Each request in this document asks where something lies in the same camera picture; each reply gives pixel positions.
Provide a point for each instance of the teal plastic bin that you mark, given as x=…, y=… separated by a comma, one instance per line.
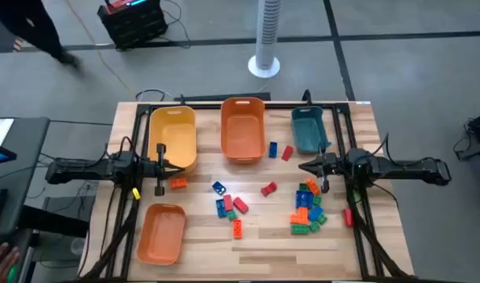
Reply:
x=308, y=131

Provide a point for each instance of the small green block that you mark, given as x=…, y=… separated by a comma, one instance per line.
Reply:
x=322, y=219
x=314, y=226
x=317, y=200
x=303, y=187
x=231, y=215

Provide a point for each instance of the small orange square block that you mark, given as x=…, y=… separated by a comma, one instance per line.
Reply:
x=303, y=211

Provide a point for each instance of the red rectangular tag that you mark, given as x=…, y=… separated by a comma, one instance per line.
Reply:
x=348, y=217

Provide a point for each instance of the tall orange plastic bin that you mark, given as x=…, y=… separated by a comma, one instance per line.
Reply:
x=243, y=133

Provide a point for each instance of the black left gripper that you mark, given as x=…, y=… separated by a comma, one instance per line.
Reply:
x=161, y=173

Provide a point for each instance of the blue eight-stud block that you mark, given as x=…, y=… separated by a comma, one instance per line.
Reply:
x=300, y=199
x=309, y=199

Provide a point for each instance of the orange brick block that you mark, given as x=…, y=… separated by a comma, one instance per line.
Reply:
x=298, y=220

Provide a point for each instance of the red device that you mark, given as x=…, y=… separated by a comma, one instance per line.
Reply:
x=119, y=4

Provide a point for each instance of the clear cup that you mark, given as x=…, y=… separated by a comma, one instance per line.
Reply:
x=78, y=246

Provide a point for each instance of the yellow plastic bin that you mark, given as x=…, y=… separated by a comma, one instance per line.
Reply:
x=173, y=133

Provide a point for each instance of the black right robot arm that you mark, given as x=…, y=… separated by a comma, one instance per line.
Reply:
x=404, y=170

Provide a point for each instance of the low orange plastic bin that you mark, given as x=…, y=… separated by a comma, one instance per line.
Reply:
x=161, y=236

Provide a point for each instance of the person's hand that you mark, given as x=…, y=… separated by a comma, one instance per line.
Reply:
x=2, y=263

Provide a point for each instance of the black lit mouse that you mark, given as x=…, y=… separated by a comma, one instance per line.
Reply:
x=12, y=274

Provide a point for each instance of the black metal table frame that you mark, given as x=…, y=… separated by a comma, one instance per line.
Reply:
x=281, y=105

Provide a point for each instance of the person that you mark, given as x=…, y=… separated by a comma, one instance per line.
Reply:
x=31, y=27

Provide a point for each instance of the yellow tag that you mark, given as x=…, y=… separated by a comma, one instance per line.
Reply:
x=136, y=193

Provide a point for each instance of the dark grey desk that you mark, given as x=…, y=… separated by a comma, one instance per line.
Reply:
x=27, y=157

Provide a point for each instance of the orange eight-stud block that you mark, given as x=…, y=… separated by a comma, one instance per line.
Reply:
x=313, y=186
x=237, y=229
x=178, y=183

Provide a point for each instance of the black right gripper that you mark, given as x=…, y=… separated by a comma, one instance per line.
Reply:
x=334, y=167

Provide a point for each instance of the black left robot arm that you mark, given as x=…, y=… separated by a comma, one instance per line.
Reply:
x=86, y=170

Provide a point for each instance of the long green block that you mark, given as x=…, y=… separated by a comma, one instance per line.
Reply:
x=299, y=230

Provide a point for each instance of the black crate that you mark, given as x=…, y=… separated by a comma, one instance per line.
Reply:
x=133, y=25

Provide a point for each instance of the red brick block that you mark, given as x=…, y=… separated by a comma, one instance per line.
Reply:
x=228, y=203
x=240, y=205

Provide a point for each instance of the white tower fan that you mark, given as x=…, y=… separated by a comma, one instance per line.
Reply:
x=268, y=31

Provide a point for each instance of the red arch block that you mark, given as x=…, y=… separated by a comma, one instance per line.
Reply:
x=269, y=189

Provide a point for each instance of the blue brick block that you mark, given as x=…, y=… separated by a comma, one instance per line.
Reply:
x=220, y=211
x=315, y=214
x=273, y=149
x=218, y=188

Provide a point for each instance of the black bracket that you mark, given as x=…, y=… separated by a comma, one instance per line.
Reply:
x=307, y=97

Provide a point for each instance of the red sloped block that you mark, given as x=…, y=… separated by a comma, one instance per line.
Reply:
x=287, y=153

